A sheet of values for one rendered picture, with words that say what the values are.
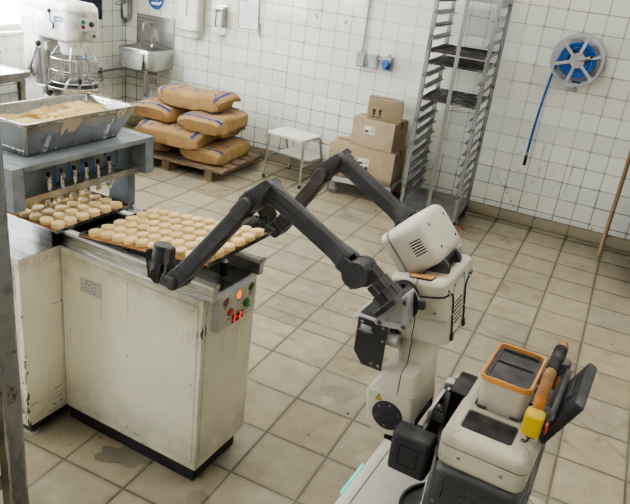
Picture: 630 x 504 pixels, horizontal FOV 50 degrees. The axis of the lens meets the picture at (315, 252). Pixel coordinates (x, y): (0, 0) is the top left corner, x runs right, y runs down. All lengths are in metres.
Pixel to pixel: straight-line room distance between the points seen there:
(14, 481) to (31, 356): 1.69
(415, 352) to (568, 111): 4.11
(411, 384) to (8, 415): 1.31
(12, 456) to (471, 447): 1.22
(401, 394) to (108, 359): 1.22
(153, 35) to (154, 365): 5.22
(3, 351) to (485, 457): 1.32
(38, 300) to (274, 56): 4.45
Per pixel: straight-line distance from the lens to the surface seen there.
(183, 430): 2.70
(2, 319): 1.04
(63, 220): 2.79
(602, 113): 5.95
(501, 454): 1.95
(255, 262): 2.54
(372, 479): 2.55
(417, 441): 2.11
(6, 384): 1.10
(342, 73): 6.43
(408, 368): 2.13
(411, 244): 1.94
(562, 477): 3.30
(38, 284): 2.76
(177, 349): 2.52
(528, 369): 2.13
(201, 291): 2.35
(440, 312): 1.95
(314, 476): 2.93
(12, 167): 2.55
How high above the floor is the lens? 1.97
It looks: 24 degrees down
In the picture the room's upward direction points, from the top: 7 degrees clockwise
